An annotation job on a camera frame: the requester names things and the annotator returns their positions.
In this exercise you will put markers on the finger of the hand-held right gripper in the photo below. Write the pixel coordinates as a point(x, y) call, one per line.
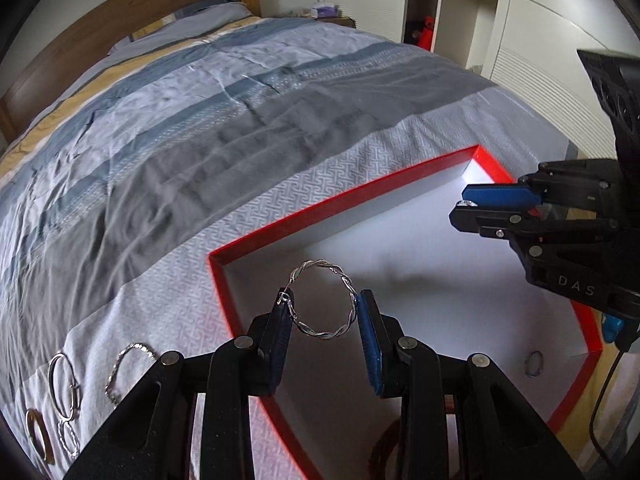
point(500, 225)
point(495, 194)

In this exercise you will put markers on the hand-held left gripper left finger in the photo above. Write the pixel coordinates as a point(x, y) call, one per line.
point(280, 342)

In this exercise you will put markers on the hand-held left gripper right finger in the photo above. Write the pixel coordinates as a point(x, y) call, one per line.
point(371, 347)

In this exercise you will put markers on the red jewelry box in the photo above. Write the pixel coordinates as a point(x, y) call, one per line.
point(360, 215)

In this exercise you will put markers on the plain silver hoop bangle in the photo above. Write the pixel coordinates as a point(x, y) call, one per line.
point(51, 375)

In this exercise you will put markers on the amber bangle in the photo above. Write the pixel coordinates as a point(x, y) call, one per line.
point(44, 449)

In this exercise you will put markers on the white wardrobe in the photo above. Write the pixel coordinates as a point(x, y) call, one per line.
point(540, 35)

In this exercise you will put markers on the red object in wardrobe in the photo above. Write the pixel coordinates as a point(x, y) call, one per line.
point(425, 35)

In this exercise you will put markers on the bed with striped duvet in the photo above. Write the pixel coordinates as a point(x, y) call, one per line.
point(150, 160)

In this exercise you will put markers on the wooden nightstand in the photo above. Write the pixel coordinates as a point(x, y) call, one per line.
point(346, 23)

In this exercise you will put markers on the small twisted silver bangle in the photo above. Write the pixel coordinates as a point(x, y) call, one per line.
point(60, 435)

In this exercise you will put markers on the purple tissue box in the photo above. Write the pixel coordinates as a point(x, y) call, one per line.
point(325, 11)

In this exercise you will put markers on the grey striped pillow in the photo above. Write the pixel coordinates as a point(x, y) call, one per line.
point(200, 15)

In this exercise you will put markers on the wooden headboard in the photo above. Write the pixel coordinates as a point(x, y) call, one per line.
point(100, 25)

